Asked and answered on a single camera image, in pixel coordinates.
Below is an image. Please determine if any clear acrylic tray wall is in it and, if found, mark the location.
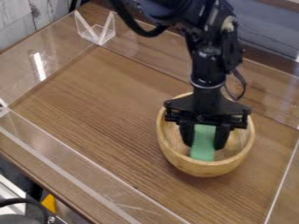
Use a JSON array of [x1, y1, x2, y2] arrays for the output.
[[0, 104, 190, 224]]

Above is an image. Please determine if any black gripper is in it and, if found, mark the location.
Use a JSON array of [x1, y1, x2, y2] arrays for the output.
[[163, 87, 251, 151]]

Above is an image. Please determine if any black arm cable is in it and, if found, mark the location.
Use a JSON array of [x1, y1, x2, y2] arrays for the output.
[[225, 68, 249, 102]]

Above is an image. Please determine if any green rectangular block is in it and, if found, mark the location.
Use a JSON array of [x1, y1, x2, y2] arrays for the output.
[[191, 124, 217, 162]]

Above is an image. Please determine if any clear acrylic corner bracket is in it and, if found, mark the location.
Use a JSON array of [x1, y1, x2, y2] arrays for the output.
[[74, 11, 117, 46]]

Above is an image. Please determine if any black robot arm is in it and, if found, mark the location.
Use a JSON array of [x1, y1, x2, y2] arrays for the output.
[[110, 0, 251, 150]]

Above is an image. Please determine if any yellow black device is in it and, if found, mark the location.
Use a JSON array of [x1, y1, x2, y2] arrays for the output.
[[42, 193, 68, 224]]

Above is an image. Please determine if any brown wooden bowl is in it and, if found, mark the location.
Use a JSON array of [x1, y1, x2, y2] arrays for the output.
[[155, 91, 258, 178]]

